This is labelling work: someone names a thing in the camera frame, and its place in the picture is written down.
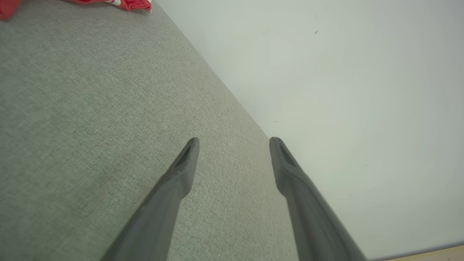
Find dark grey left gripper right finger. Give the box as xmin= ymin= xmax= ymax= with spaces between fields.
xmin=269 ymin=137 xmax=367 ymax=261

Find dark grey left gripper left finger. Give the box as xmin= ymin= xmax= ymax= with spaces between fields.
xmin=101 ymin=137 xmax=200 ymax=261

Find red white sports shirt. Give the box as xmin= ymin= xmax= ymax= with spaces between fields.
xmin=0 ymin=0 xmax=153 ymax=21

